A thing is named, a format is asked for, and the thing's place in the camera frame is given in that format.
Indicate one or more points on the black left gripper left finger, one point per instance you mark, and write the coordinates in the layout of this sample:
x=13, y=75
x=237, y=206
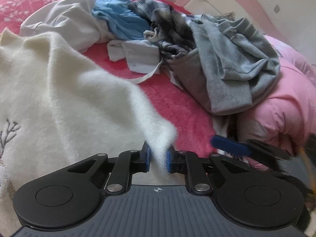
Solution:
x=71, y=195

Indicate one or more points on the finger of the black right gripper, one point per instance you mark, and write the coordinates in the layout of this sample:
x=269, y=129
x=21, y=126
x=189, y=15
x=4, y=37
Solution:
x=229, y=146

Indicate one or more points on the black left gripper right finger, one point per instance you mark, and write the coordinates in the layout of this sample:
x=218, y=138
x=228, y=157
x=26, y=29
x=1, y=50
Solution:
x=244, y=195

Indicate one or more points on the cream fluffy blanket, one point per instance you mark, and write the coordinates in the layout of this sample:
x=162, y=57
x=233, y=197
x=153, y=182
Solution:
x=58, y=107

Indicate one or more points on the pink floral bed sheet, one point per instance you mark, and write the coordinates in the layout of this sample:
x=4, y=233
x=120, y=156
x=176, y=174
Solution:
x=194, y=125

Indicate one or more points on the pink quilted jacket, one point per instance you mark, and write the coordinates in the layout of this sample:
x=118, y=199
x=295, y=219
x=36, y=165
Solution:
x=286, y=116

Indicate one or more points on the grey hoodie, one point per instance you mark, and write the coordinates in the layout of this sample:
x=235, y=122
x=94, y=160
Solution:
x=232, y=68

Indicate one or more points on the plaid shirt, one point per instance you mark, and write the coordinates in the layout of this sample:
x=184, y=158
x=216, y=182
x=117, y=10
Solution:
x=174, y=36

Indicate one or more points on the pink headboard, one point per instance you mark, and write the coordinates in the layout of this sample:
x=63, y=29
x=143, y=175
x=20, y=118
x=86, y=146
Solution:
x=247, y=5

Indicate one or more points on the light blue garment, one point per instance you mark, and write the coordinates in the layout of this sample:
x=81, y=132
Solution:
x=121, y=21

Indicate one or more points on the white bag garment with strap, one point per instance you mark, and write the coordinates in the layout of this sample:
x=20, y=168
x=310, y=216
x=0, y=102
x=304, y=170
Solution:
x=141, y=57

